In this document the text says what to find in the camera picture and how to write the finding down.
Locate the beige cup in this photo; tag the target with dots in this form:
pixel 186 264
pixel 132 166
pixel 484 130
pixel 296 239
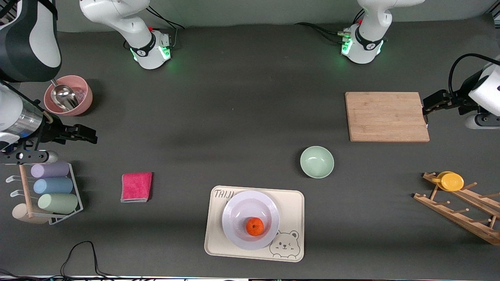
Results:
pixel 20 214

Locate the orange fruit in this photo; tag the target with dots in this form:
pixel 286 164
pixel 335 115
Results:
pixel 254 226

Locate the metal scoop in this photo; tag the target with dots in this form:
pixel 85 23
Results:
pixel 64 97

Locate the white round plate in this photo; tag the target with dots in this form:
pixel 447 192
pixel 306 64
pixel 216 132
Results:
pixel 242 210

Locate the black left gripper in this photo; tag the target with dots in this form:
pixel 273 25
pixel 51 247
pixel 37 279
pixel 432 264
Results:
pixel 462 98

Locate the wooden peg drying rack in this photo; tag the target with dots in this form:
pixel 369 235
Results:
pixel 457 216

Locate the purple cup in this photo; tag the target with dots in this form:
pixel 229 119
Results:
pixel 50 170

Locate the pink folded cloth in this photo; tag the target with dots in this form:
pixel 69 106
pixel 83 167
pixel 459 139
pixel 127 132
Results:
pixel 136 187

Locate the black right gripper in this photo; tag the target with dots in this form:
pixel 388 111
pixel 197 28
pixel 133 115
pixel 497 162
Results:
pixel 50 132

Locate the green cup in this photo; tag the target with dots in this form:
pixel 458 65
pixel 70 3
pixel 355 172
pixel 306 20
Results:
pixel 58 203

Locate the cream tray with bear print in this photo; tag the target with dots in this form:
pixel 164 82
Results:
pixel 291 203

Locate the pink bowl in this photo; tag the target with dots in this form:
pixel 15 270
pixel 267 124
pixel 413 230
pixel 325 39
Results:
pixel 86 97

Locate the pale purple granules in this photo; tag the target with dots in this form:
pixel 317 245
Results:
pixel 81 93

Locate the pale green bowl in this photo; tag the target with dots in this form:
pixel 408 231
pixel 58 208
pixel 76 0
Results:
pixel 316 162

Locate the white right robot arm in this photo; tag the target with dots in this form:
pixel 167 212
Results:
pixel 117 15

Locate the blue cup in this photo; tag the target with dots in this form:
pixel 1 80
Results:
pixel 53 185

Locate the yellow cup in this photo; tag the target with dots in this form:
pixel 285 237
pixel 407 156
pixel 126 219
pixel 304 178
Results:
pixel 452 182

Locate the wooden cutting board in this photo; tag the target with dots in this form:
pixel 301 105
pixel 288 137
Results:
pixel 371 117

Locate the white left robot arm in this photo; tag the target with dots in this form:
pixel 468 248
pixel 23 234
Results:
pixel 367 39

